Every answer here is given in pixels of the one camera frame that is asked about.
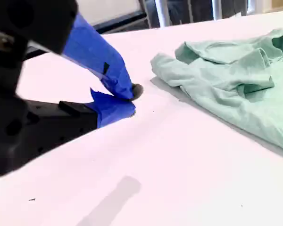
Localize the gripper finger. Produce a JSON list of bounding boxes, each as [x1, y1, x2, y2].
[[61, 13, 144, 101], [18, 88, 136, 165]]

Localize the pale green T-shirt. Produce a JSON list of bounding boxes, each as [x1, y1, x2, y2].
[[150, 27, 283, 156]]

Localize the dark horizontal bar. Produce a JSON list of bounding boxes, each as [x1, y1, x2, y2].
[[92, 13, 148, 35]]

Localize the white stand pole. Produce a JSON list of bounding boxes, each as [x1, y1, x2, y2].
[[152, 0, 171, 29], [211, 0, 223, 21]]

